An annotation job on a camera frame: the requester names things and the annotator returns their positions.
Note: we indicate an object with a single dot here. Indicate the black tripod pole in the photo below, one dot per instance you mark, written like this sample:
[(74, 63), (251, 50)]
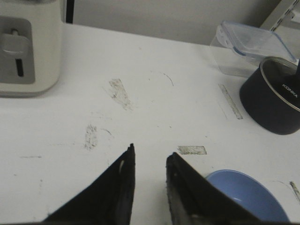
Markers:
[(69, 11)]

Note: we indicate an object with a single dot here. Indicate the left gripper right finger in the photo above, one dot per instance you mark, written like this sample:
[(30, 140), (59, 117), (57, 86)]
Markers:
[(192, 199)]

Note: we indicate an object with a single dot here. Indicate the white metal shelf rack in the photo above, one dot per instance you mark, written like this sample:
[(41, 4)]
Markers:
[(280, 12)]

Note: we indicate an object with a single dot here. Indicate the dark blue saucepan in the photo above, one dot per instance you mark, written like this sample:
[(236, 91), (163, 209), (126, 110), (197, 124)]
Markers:
[(266, 108)]

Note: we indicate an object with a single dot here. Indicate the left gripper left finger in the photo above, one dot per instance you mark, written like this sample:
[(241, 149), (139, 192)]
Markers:
[(108, 199)]

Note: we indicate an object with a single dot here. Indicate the clear plastic food container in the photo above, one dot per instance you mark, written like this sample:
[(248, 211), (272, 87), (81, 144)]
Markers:
[(238, 49)]

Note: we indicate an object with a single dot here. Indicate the blue bowl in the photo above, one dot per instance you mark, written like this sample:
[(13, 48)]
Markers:
[(248, 193)]

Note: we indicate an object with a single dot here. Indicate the cream and silver toaster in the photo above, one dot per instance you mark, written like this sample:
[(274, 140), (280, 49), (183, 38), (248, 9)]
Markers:
[(30, 46)]

